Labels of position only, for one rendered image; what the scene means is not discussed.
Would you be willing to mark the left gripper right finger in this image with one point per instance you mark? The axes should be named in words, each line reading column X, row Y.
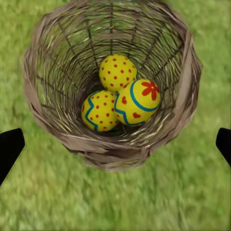
column 223, row 143

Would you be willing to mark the easter egg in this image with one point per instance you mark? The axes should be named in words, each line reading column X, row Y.
column 137, row 102
column 97, row 111
column 115, row 71

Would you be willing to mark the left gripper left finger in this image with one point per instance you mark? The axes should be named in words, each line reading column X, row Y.
column 11, row 144

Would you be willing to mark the wicker basket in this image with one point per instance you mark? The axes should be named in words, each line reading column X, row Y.
column 60, row 113

